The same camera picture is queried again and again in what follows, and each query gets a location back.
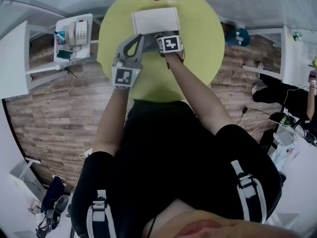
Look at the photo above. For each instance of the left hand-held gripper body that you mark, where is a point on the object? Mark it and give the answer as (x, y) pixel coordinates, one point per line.
(123, 77)

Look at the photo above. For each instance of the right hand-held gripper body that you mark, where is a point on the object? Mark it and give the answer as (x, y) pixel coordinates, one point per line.
(170, 43)

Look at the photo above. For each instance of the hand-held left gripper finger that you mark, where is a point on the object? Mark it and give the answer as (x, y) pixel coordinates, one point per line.
(122, 46)
(140, 47)

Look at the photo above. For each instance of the white cardboard box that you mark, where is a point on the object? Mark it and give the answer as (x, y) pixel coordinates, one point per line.
(154, 20)

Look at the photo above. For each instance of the person's left forearm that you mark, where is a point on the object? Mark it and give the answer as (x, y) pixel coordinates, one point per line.
(112, 123)

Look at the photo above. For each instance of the person's right forearm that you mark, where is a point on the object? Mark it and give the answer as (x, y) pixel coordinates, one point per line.
(195, 88)

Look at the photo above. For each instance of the green round desk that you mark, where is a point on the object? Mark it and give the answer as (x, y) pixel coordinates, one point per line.
(198, 46)

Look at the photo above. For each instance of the beige desk telephone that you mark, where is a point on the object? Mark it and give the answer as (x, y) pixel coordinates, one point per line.
(78, 32)

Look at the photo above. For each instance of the white desk panel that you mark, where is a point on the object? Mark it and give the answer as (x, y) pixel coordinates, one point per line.
(13, 58)

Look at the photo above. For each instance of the white side table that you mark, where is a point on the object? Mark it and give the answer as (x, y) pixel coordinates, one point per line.
(81, 54)

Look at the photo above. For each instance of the blue pen holder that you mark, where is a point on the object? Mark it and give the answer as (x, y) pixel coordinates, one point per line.
(60, 36)

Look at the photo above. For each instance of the teal bag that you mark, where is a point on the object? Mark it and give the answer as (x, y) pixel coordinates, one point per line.
(237, 37)

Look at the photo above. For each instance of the white power strip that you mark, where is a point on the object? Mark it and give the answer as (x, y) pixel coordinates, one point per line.
(85, 154)

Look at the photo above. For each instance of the person's black shirt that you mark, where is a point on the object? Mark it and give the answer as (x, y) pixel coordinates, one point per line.
(168, 157)

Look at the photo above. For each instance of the white shelf unit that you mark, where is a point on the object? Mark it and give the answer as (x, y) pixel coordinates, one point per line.
(287, 53)

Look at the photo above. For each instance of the small potted plant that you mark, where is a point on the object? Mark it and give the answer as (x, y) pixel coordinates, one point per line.
(297, 36)

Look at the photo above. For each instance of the black and green device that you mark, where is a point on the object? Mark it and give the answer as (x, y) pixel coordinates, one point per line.
(281, 119)

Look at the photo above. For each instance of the yellow object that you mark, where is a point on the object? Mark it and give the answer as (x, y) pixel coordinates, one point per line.
(314, 62)

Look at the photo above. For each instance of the white cloth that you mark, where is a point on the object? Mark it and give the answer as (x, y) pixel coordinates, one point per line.
(287, 155)

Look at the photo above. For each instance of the person's face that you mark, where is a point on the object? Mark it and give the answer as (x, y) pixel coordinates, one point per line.
(223, 227)

